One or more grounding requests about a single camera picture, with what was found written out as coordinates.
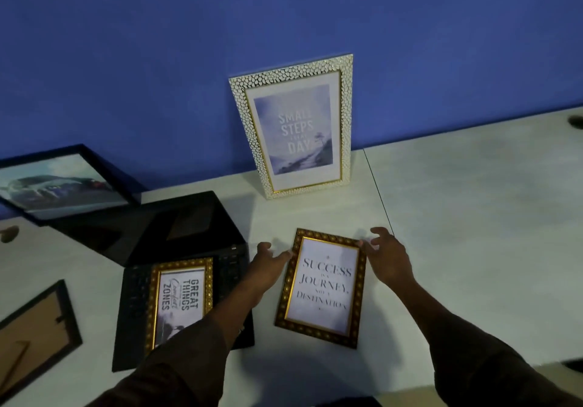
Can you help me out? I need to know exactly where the person's right forearm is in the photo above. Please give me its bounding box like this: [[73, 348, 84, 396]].
[[395, 278, 583, 407]]

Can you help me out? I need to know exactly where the person's left forearm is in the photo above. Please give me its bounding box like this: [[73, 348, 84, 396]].
[[86, 280, 261, 407]]

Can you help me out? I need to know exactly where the brown gold ornate picture frame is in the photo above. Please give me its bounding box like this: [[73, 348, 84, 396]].
[[274, 228, 368, 349]]

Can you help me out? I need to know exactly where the gold beaded picture frame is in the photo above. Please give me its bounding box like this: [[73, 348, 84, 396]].
[[145, 258, 214, 357]]

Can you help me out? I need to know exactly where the black laptop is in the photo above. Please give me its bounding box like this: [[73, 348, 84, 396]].
[[49, 191, 256, 373]]

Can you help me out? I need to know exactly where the person's right hand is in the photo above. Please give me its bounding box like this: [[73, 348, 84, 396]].
[[358, 227, 416, 290]]

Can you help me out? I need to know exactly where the white gold pebbled picture frame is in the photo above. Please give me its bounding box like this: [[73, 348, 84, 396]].
[[229, 54, 354, 200]]

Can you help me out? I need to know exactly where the person's left hand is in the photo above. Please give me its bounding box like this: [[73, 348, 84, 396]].
[[246, 242, 294, 306]]

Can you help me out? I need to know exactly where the black frame with car picture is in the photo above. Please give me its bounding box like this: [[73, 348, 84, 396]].
[[0, 144, 142, 223]]

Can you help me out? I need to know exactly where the black frame with brown backing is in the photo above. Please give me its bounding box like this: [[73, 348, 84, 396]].
[[0, 279, 84, 404]]

